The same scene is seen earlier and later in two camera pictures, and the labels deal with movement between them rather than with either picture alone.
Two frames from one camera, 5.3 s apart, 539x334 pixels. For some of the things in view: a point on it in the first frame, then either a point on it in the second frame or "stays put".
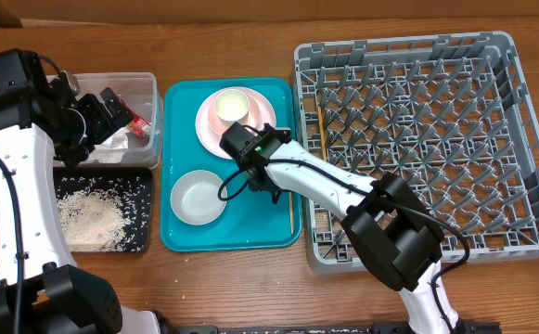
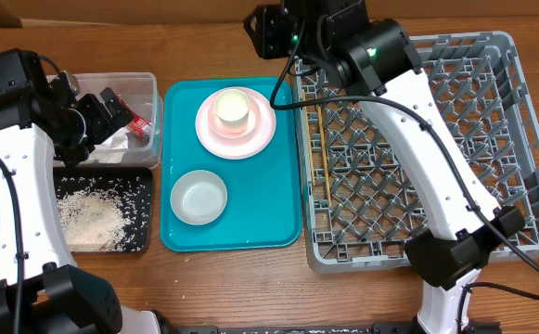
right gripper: x=264 y=186 to x=273 y=46
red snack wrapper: x=138 y=125 stays put
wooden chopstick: x=322 y=134 stays put
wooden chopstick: x=290 y=211 to x=309 y=141
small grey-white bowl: x=195 y=197 stays put
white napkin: x=116 y=142 stays put
